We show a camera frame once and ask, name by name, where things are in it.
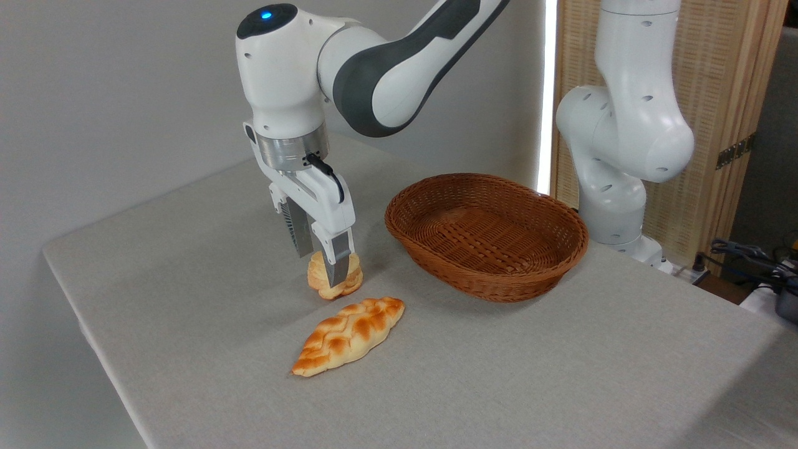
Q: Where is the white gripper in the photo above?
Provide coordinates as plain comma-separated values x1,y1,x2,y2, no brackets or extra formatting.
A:
243,122,357,289

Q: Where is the long braided bread loaf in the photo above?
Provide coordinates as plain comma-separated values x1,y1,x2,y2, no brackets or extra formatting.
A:
291,296,406,378

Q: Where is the grey box device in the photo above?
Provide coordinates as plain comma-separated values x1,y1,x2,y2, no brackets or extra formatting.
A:
774,289,798,324

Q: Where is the grey fabric tablecloth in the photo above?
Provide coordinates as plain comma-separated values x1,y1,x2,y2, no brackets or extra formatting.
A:
42,131,798,449

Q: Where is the white power strip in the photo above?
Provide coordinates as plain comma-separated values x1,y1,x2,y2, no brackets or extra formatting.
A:
660,258,711,286

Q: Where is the wooden woven folding screen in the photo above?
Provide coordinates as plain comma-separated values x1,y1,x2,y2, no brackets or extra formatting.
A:
551,0,790,270

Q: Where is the small round bread roll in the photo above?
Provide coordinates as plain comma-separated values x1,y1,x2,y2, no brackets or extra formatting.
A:
307,250,364,302

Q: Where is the brown oval wicker basket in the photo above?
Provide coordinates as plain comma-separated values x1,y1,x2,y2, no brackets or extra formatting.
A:
384,173,590,304

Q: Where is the bundle of dark cables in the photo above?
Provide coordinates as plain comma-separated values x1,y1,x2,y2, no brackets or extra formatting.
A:
709,239,798,295

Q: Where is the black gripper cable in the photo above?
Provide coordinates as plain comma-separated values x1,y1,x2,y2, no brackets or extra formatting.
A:
304,152,346,205

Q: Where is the dark metal screen hinge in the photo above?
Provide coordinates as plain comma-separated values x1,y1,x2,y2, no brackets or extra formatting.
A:
715,133,757,171

